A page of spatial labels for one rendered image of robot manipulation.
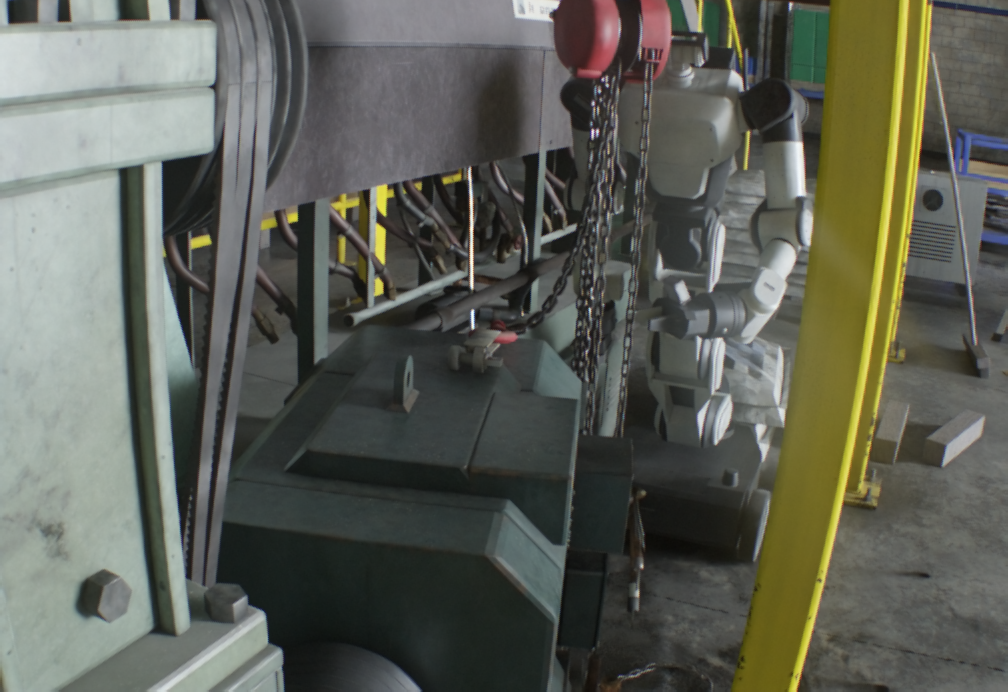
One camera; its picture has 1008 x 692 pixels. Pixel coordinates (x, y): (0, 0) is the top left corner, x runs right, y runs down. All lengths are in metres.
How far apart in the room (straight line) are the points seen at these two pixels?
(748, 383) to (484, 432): 2.34
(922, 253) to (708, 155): 4.38
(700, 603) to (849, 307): 1.36
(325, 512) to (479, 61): 1.39
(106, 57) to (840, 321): 0.99
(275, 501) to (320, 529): 0.08
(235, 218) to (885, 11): 0.85
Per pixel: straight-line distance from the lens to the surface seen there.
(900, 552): 2.97
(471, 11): 2.22
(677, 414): 2.81
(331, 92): 1.75
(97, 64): 0.64
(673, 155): 2.17
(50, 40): 0.62
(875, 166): 1.29
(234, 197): 0.78
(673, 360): 2.56
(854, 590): 2.72
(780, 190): 2.12
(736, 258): 5.19
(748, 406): 3.42
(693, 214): 2.31
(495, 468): 1.08
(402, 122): 1.96
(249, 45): 0.78
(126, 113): 0.66
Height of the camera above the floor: 1.33
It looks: 16 degrees down
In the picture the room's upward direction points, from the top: 3 degrees clockwise
